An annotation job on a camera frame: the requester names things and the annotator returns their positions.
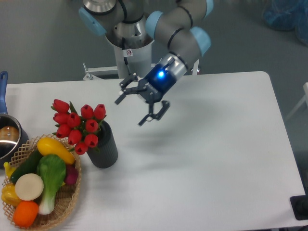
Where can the orange fruit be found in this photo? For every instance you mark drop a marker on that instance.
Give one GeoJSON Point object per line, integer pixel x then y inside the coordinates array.
{"type": "Point", "coordinates": [25, 214]}

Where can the yellow bell pepper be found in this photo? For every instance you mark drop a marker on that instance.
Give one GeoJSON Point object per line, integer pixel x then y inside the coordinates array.
{"type": "Point", "coordinates": [9, 195]}

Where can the red tulip bouquet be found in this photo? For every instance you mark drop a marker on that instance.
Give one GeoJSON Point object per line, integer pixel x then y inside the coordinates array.
{"type": "Point", "coordinates": [81, 130]}

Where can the yellow squash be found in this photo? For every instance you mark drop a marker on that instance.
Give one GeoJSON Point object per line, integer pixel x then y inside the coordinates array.
{"type": "Point", "coordinates": [47, 145]}

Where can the green bok choy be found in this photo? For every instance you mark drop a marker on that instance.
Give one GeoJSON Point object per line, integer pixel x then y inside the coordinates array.
{"type": "Point", "coordinates": [52, 170]}

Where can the dark green cucumber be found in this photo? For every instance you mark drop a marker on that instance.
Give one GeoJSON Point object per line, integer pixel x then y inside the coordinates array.
{"type": "Point", "coordinates": [28, 166]}

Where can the blue plastic bag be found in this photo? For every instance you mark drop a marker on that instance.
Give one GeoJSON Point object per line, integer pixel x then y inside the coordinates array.
{"type": "Point", "coordinates": [288, 15]}

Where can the beige round slice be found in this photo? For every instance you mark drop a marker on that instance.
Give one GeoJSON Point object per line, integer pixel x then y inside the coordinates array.
{"type": "Point", "coordinates": [29, 187]}

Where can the woven wicker basket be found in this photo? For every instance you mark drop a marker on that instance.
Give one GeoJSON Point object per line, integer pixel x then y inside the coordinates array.
{"type": "Point", "coordinates": [65, 199]}

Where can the yellow banana tip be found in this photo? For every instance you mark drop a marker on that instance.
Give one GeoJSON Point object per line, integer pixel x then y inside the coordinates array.
{"type": "Point", "coordinates": [9, 170]}

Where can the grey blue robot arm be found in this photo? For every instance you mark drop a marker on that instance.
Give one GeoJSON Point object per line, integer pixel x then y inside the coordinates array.
{"type": "Point", "coordinates": [152, 51]}

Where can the purple red radish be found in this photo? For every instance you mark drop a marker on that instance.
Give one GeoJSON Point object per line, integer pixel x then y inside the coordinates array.
{"type": "Point", "coordinates": [71, 175]}

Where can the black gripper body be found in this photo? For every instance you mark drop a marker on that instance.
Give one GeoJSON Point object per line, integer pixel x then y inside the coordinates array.
{"type": "Point", "coordinates": [155, 85]}

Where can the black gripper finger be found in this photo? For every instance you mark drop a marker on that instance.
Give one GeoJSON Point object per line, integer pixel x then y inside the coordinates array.
{"type": "Point", "coordinates": [128, 91]}
{"type": "Point", "coordinates": [155, 116]}

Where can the blue handled saucepan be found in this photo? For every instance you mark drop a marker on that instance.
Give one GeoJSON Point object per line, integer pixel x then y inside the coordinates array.
{"type": "Point", "coordinates": [12, 135]}

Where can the white frame at right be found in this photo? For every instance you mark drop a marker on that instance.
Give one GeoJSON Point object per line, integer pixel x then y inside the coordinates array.
{"type": "Point", "coordinates": [301, 105]}

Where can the black device at edge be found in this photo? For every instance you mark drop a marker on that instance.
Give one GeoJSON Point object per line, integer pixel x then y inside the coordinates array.
{"type": "Point", "coordinates": [300, 206]}

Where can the dark grey ribbed vase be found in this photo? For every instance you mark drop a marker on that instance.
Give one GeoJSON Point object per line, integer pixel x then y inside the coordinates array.
{"type": "Point", "coordinates": [106, 153]}

